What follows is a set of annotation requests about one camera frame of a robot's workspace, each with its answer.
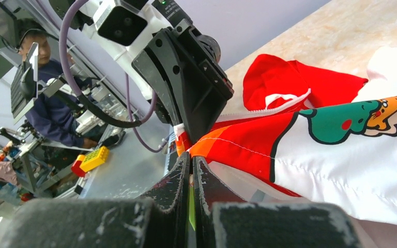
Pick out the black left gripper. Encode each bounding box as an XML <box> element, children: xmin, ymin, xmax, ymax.
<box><xmin>132</xmin><ymin>20</ymin><xmax>234</xmax><ymax>144</ymax></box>

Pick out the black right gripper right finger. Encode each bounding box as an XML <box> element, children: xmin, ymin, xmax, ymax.
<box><xmin>193</xmin><ymin>157</ymin><xmax>361</xmax><ymax>247</ymax></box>

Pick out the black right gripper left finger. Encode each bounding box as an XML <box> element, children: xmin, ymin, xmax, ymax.
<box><xmin>0</xmin><ymin>152</ymin><xmax>190</xmax><ymax>247</ymax></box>

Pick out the white colourful cartoon jacket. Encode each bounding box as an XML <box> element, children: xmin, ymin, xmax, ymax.
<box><xmin>174</xmin><ymin>46</ymin><xmax>397</xmax><ymax>225</ymax></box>

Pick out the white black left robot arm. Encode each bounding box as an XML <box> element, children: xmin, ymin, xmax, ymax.
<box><xmin>50</xmin><ymin>1</ymin><xmax>234</xmax><ymax>144</ymax></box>

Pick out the yellow red toy brick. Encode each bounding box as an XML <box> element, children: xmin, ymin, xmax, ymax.
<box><xmin>71</xmin><ymin>146</ymin><xmax>110</xmax><ymax>177</ymax></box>

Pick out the person in blue shirt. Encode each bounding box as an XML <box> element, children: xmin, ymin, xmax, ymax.
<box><xmin>18</xmin><ymin>18</ymin><xmax>105</xmax><ymax>149</ymax></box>

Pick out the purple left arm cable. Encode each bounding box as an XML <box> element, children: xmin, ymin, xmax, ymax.
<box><xmin>34</xmin><ymin>0</ymin><xmax>172</xmax><ymax>153</ymax></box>

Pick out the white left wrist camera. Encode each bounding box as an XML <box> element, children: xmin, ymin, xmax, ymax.
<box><xmin>82</xmin><ymin>0</ymin><xmax>192</xmax><ymax>100</ymax></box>

